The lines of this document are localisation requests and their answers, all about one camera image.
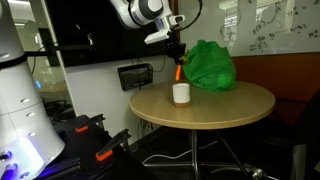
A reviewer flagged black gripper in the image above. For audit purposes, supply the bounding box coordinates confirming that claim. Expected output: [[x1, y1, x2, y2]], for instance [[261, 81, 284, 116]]
[[164, 33, 188, 65]]

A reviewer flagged orange marker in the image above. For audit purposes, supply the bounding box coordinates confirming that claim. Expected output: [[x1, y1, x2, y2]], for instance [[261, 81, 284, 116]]
[[175, 64, 182, 81]]

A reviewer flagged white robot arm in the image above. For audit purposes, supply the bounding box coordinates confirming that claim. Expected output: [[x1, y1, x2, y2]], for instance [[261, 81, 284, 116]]
[[0, 0, 185, 180]]

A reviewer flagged white mug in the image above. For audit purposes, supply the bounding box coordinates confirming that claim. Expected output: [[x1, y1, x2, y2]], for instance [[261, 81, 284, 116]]
[[172, 83, 191, 107]]

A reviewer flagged green plastic bag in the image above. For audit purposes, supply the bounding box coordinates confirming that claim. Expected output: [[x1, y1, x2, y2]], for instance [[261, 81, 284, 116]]
[[182, 40, 237, 91]]

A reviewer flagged whiteboard with writing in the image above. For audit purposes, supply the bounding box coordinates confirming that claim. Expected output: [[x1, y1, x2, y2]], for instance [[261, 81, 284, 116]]
[[178, 0, 320, 56]]

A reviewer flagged round wooden table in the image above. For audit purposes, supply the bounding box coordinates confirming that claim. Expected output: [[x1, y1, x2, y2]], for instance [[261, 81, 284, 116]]
[[130, 81, 275, 180]]

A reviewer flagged black clamp orange tip near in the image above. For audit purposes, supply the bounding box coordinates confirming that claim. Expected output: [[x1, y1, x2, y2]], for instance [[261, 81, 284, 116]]
[[95, 129, 131, 162]]

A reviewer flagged black clamp orange tip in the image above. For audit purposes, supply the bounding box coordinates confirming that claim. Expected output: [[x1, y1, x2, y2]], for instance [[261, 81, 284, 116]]
[[75, 114, 104, 133], [95, 129, 131, 162]]

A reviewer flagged black clamp orange tip far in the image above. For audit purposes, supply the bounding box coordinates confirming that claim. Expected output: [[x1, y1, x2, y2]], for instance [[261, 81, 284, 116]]
[[75, 114, 104, 133]]

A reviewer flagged orange upholstered bench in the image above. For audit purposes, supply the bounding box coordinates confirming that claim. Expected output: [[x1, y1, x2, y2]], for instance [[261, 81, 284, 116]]
[[233, 52, 320, 126]]

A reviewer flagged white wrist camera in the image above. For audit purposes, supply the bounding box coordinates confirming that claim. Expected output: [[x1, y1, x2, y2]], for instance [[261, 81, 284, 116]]
[[144, 29, 171, 44]]

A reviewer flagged black wire wall basket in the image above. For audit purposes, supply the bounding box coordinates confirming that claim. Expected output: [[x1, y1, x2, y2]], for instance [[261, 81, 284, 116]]
[[118, 63, 153, 91]]

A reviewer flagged white cable on floor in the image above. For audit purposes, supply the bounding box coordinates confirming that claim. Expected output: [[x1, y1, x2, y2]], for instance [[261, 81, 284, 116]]
[[141, 140, 218, 165]]

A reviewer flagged black wall monitor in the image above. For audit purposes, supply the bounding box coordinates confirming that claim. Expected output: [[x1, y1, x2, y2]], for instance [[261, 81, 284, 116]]
[[45, 0, 164, 67]]

